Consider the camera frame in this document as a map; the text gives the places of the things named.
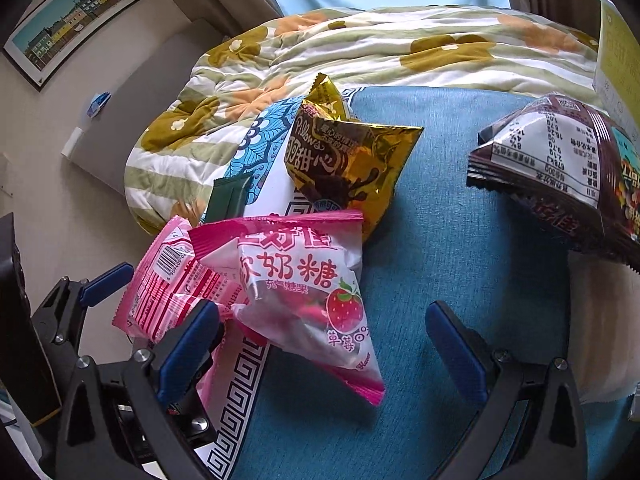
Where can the blue white small object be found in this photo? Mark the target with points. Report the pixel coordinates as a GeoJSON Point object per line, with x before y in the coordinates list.
{"type": "Point", "coordinates": [99, 104]}

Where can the pink barcode snack packet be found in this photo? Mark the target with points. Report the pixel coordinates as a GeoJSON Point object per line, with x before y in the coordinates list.
{"type": "Point", "coordinates": [160, 280]}

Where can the floral striped blanket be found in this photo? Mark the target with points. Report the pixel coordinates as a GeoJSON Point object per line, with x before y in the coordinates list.
{"type": "Point", "coordinates": [375, 45]}

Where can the pink strawberry candy packet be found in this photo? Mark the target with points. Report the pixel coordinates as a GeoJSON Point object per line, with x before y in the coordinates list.
{"type": "Point", "coordinates": [295, 285]}

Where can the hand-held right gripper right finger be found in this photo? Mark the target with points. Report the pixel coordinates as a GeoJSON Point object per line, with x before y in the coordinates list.
{"type": "Point", "coordinates": [455, 350]}

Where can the green cardboard box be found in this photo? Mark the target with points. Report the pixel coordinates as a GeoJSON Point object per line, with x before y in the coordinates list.
{"type": "Point", "coordinates": [620, 60]}

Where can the grey headboard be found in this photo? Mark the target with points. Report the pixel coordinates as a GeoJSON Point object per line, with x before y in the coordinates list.
{"type": "Point", "coordinates": [145, 90]}

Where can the white small block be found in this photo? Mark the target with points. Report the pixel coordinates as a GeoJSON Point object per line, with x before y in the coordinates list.
{"type": "Point", "coordinates": [71, 141]}

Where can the dark brown snack packet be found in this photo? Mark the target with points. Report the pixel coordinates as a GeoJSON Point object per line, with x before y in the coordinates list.
{"type": "Point", "coordinates": [560, 175]}

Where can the framed houses picture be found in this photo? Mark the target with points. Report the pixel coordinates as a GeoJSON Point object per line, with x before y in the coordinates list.
{"type": "Point", "coordinates": [70, 25]}

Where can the white plain packet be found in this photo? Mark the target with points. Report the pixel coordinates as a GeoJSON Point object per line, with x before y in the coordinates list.
{"type": "Point", "coordinates": [600, 335]}

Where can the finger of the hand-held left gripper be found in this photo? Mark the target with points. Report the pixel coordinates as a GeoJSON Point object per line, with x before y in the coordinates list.
{"type": "Point", "coordinates": [107, 282]}

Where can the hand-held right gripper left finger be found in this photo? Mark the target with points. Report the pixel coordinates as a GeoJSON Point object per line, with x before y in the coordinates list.
{"type": "Point", "coordinates": [192, 350]}

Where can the golden brown snack packet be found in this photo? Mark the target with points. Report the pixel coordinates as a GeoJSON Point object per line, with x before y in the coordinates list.
{"type": "Point", "coordinates": [345, 160]}

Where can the dark green bar packet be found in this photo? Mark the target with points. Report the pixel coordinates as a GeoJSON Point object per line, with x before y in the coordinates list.
{"type": "Point", "coordinates": [227, 197]}

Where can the blue patterned tablecloth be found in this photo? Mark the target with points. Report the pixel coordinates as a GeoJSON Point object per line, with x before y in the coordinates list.
{"type": "Point", "coordinates": [450, 260]}

